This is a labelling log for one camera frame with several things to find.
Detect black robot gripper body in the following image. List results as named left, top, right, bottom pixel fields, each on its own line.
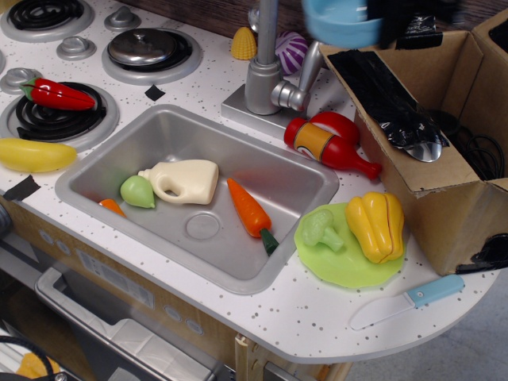
left=367, top=0, right=464, bottom=24

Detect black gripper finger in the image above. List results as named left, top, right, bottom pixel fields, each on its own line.
left=379, top=15, right=413, bottom=49

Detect light blue plastic bowl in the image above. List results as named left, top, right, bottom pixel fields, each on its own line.
left=302, top=0, right=383, bottom=49

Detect cardboard box with black tape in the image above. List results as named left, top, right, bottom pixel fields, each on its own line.
left=318, top=30, right=508, bottom=277

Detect purple white striped ball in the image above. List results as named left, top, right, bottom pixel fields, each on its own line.
left=275, top=31, right=308, bottom=76

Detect metal spoon in box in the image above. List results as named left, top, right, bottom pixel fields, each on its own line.
left=404, top=142, right=443, bottom=163

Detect red toy ketchup bottle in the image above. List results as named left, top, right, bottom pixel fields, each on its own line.
left=283, top=117, right=382, bottom=180

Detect yellow toy corn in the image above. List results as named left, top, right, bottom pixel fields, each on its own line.
left=230, top=27, right=257, bottom=60

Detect silver toy faucet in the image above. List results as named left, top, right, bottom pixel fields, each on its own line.
left=221, top=1, right=324, bottom=137

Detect yellow toy bell pepper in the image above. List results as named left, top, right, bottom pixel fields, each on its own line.
left=344, top=192, right=405, bottom=264

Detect green toy broccoli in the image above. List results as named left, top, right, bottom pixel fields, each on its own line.
left=301, top=209, right=344, bottom=252

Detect orange toy carrot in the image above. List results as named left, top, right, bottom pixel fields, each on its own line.
left=227, top=178, right=279, bottom=256

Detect light green plastic plate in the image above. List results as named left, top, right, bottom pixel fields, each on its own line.
left=294, top=203, right=405, bottom=289

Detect stainless steel sink basin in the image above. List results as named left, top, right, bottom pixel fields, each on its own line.
left=55, top=105, right=339, bottom=294

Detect black tape piece by sink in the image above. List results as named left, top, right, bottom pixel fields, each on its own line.
left=144, top=85, right=165, bottom=102

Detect silver pot lid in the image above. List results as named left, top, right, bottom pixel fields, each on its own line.
left=107, top=28, right=177, bottom=67

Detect cream toy detergent jug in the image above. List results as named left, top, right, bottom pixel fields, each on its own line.
left=137, top=160, right=219, bottom=205

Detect grey stove knob top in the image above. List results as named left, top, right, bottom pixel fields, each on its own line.
left=104, top=6, right=141, bottom=32

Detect grey stove knob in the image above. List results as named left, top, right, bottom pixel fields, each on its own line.
left=104, top=6, right=141, bottom=32
left=56, top=36, right=97, bottom=61
left=1, top=67, right=42, bottom=94

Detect light green toy pear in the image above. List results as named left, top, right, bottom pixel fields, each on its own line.
left=120, top=175, right=156, bottom=209

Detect grey stove knob middle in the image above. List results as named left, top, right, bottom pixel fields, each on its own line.
left=56, top=36, right=97, bottom=61

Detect small orange toy piece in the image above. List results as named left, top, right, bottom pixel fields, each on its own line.
left=98, top=198, right=127, bottom=217

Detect red toy chili pepper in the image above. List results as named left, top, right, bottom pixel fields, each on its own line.
left=19, top=77, right=96, bottom=111

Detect back left stove burner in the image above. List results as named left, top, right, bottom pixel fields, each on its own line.
left=1, top=0, right=94, bottom=43

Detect stove burner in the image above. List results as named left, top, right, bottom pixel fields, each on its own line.
left=1, top=83, right=119, bottom=152
left=1, top=0, right=94, bottom=43

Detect front left stove burner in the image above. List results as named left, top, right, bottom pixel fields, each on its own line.
left=1, top=83, right=119, bottom=152

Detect grey stove knob left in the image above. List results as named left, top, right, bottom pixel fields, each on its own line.
left=1, top=67, right=42, bottom=94

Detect yellow toy banana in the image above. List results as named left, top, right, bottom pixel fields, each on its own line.
left=1, top=138, right=78, bottom=173

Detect black tape piece counter edge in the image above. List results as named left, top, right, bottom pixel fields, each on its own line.
left=3, top=175, right=40, bottom=202

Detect yellow object bottom left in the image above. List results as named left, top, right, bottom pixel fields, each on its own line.
left=15, top=352, right=48, bottom=379

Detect black cables in box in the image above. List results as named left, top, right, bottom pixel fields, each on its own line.
left=428, top=109, right=506, bottom=180

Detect toy knife blue handle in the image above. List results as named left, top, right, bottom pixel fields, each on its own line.
left=349, top=275, right=465, bottom=331

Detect grey oven door handle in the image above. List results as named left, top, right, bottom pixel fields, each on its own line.
left=35, top=267, right=228, bottom=380

